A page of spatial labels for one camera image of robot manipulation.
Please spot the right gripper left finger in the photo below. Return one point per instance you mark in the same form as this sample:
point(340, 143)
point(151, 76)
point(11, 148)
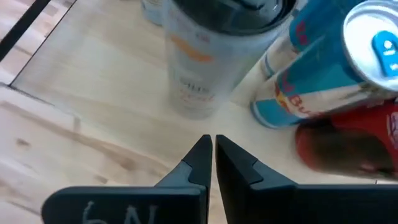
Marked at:
point(140, 205)

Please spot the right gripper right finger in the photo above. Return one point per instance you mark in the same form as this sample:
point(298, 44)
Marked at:
point(295, 205)

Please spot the red Coca-Cola can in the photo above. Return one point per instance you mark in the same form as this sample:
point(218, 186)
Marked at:
point(357, 124)

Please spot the blue Red Bull can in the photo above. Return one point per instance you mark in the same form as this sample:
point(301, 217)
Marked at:
point(280, 59)
point(320, 77)

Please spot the Celsius can with orange print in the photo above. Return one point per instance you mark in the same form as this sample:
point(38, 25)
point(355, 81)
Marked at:
point(202, 77)

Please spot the Celsius Arctic Vibe can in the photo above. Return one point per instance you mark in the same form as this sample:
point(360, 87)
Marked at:
point(152, 11)

